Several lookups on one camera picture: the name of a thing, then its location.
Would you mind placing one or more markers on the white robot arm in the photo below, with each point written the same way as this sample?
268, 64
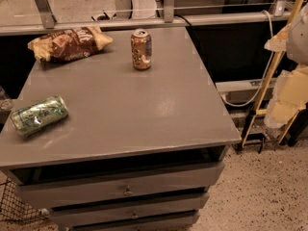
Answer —
297, 41

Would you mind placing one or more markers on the black wire mesh basket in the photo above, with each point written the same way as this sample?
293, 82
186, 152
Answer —
14, 210

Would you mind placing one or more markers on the grey metal railing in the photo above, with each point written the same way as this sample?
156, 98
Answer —
25, 17

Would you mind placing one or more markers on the grey drawer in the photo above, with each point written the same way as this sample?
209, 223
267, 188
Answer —
131, 210
73, 192
144, 224

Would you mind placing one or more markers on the brown chip bag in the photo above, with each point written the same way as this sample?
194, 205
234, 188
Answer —
69, 45

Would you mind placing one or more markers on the yellow wooden ladder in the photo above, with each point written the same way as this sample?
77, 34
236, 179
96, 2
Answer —
274, 61

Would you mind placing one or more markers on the bottom grey drawer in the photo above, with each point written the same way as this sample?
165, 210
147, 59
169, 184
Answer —
144, 224

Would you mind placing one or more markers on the green soda can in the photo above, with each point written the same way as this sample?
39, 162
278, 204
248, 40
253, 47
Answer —
29, 120

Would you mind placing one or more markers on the middle grey drawer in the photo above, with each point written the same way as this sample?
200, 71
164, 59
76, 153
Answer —
131, 210

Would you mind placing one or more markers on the grey drawer cabinet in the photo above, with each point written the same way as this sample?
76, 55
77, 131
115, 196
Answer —
121, 120

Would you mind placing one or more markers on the orange soda can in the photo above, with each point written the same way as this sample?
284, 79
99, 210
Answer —
141, 45

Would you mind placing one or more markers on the top grey drawer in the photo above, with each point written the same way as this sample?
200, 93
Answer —
73, 192

